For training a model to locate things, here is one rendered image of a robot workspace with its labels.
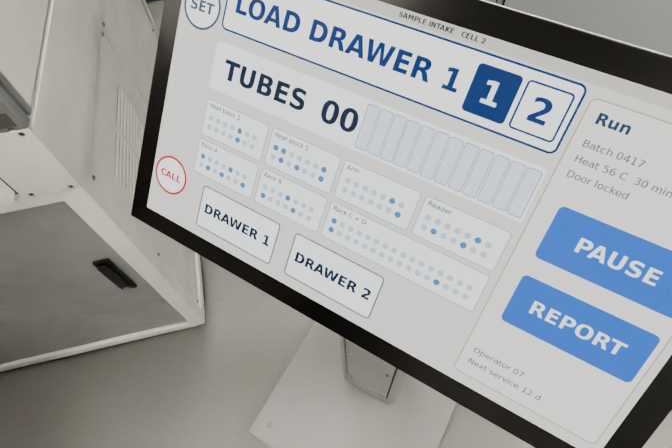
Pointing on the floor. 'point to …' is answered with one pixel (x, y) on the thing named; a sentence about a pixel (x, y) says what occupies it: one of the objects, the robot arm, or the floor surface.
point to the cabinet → (98, 214)
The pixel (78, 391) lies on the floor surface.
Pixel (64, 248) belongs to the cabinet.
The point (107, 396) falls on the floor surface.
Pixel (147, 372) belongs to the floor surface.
